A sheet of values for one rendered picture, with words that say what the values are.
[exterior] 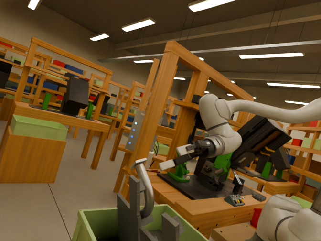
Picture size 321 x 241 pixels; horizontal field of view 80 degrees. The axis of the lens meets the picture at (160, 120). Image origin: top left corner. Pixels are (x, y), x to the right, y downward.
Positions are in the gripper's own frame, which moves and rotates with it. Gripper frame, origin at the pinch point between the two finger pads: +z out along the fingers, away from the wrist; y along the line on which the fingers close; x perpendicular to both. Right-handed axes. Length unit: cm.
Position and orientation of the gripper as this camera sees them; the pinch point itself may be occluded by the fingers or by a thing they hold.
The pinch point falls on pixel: (170, 159)
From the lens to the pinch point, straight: 70.6
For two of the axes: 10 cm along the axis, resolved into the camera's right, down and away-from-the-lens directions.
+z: -8.0, 1.2, -5.9
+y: 4.4, -5.5, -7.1
